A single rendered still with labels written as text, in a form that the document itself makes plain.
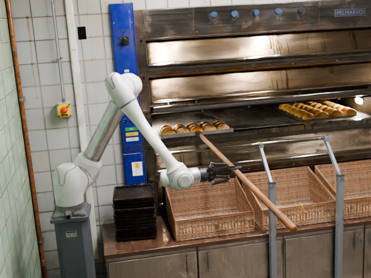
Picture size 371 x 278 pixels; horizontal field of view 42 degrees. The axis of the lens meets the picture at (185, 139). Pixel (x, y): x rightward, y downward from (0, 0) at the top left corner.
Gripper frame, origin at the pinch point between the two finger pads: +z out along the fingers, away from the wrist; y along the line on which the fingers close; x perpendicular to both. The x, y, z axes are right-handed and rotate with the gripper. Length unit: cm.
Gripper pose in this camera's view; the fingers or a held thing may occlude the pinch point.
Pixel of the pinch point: (235, 171)
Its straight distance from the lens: 269.3
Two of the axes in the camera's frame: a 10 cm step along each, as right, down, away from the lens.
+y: 0.5, 9.7, 2.3
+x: 1.9, 2.2, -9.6
